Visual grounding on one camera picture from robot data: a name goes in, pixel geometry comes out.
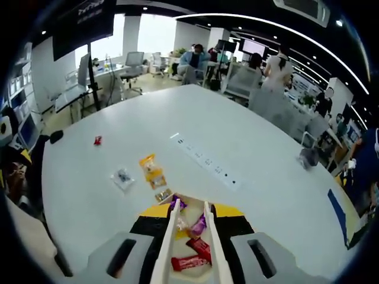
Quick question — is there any white storage shelf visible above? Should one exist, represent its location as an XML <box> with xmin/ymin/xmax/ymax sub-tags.
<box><xmin>7</xmin><ymin>43</ymin><xmax>41</xmax><ymax>133</ymax></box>

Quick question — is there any bright pink-white monitor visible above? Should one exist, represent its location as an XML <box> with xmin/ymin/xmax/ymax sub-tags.
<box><xmin>241</xmin><ymin>38</ymin><xmax>268</xmax><ymax>57</ymax></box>

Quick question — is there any black oval case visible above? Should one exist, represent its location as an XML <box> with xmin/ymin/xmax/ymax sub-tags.
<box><xmin>49</xmin><ymin>130</ymin><xmax>65</xmax><ymax>145</ymax></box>

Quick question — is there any curved ceiling light strip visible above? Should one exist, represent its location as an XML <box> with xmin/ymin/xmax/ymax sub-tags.
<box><xmin>174</xmin><ymin>13</ymin><xmax>371</xmax><ymax>96</ymax></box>

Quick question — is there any white mesh office chair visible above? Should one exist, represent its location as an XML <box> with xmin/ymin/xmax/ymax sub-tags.
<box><xmin>223</xmin><ymin>63</ymin><xmax>264</xmax><ymax>100</ymax></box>

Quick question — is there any ceiling air conditioner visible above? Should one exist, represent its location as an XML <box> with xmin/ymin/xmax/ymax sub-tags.
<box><xmin>272</xmin><ymin>0</ymin><xmax>332</xmax><ymax>28</ymax></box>

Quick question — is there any small purple food packet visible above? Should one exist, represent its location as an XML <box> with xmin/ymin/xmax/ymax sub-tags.
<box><xmin>171</xmin><ymin>195</ymin><xmax>189</xmax><ymax>214</ymax></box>

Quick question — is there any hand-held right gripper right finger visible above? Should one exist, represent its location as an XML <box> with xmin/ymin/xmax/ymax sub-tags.
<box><xmin>209</xmin><ymin>202</ymin><xmax>298</xmax><ymax>284</ymax></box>

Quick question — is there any frosted desk partition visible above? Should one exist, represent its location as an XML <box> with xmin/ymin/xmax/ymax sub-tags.
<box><xmin>248</xmin><ymin>88</ymin><xmax>316</xmax><ymax>138</ymax></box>

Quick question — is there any clear food packet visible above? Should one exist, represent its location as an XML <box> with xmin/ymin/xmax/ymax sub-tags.
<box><xmin>110</xmin><ymin>167</ymin><xmax>136</xmax><ymax>192</ymax></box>

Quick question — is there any grey office chair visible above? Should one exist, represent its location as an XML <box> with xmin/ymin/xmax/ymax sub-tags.
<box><xmin>151</xmin><ymin>52</ymin><xmax>167</xmax><ymax>78</ymax></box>
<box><xmin>120</xmin><ymin>51</ymin><xmax>145</xmax><ymax>93</ymax></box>

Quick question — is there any red food bar packet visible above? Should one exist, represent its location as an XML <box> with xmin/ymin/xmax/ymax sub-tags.
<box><xmin>185</xmin><ymin>237</ymin><xmax>213</xmax><ymax>259</ymax></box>
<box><xmin>171</xmin><ymin>255</ymin><xmax>213</xmax><ymax>272</ymax></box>

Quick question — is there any gold food candy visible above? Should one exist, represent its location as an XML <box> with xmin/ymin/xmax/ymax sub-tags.
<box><xmin>154</xmin><ymin>188</ymin><xmax>173</xmax><ymax>204</ymax></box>

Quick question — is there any large purple food packet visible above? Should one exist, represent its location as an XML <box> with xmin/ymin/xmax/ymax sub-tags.
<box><xmin>190</xmin><ymin>213</ymin><xmax>208</xmax><ymax>238</ymax></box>

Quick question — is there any blue cloth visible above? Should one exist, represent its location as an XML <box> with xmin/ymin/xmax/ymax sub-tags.
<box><xmin>327</xmin><ymin>188</ymin><xmax>352</xmax><ymax>248</ymax></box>

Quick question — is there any yellow food packet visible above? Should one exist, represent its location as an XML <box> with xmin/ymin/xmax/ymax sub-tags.
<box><xmin>139</xmin><ymin>153</ymin><xmax>168</xmax><ymax>190</ymax></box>

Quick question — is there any grey side desk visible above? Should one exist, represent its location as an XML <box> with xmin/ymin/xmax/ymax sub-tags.
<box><xmin>54</xmin><ymin>84</ymin><xmax>104</xmax><ymax>124</ymax></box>

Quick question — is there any person's beige shirt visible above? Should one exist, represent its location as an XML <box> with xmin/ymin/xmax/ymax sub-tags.
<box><xmin>4</xmin><ymin>196</ymin><xmax>59</xmax><ymax>280</ymax></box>

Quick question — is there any black screen stand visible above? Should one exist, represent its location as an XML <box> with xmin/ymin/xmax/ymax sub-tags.
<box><xmin>87</xmin><ymin>44</ymin><xmax>103</xmax><ymax>112</ymax></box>

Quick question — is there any pink white food packet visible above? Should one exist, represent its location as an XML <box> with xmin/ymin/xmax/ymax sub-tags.
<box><xmin>176</xmin><ymin>217</ymin><xmax>191</xmax><ymax>232</ymax></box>

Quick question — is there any grey monitor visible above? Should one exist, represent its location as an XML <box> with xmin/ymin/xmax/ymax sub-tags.
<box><xmin>77</xmin><ymin>52</ymin><xmax>91</xmax><ymax>89</ymax></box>

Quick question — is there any black tripod stand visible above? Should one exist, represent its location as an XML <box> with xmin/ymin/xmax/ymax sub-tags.
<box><xmin>210</xmin><ymin>38</ymin><xmax>238</xmax><ymax>91</ymax></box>

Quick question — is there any grey crumpled cloth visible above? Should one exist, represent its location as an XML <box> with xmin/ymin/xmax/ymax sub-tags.
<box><xmin>298</xmin><ymin>147</ymin><xmax>320</xmax><ymax>170</ymax></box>

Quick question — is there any table power socket strip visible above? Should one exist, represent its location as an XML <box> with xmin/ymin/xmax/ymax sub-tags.
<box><xmin>170</xmin><ymin>132</ymin><xmax>241</xmax><ymax>191</ymax></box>

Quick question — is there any cream hexagonal container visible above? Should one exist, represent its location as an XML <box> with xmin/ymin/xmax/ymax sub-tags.
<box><xmin>156</xmin><ymin>192</ymin><xmax>235</xmax><ymax>284</ymax></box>

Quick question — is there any large black screen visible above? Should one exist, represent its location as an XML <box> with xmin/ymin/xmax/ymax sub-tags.
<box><xmin>52</xmin><ymin>0</ymin><xmax>115</xmax><ymax>62</ymax></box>

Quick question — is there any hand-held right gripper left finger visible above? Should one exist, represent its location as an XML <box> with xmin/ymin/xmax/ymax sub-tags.
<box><xmin>87</xmin><ymin>202</ymin><xmax>175</xmax><ymax>284</ymax></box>

